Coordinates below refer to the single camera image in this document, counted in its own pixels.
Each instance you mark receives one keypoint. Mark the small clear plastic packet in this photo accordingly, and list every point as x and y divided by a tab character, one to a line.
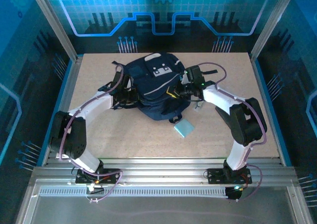
199	107

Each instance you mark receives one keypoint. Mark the navy blue backpack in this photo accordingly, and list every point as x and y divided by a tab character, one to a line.
158	90

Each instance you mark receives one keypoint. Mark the light blue sticky note pad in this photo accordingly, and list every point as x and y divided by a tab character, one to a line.
184	128

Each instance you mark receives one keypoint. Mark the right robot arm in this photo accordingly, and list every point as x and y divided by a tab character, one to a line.
220	97

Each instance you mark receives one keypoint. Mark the small white connector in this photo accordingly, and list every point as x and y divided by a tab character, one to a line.
91	188

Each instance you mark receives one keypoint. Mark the small black controller box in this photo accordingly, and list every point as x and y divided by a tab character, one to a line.
232	193

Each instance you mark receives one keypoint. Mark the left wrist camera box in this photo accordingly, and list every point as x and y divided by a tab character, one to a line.
128	85

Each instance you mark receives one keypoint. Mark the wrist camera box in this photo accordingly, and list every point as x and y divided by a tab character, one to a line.
128	85
184	78

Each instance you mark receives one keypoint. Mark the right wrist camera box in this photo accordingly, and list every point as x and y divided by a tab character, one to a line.
184	78

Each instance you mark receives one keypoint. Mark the blue-edged table side rail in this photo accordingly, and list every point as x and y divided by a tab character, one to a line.
70	85

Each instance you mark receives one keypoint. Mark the aluminium frame rail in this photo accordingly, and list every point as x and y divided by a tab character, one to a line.
161	170

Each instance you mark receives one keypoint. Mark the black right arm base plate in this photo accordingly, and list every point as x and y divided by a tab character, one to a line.
215	177

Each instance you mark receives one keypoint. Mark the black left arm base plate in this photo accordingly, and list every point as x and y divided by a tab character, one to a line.
81	179

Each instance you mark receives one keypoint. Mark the aluminium frame post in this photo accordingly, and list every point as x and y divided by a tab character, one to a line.
269	23
55	23

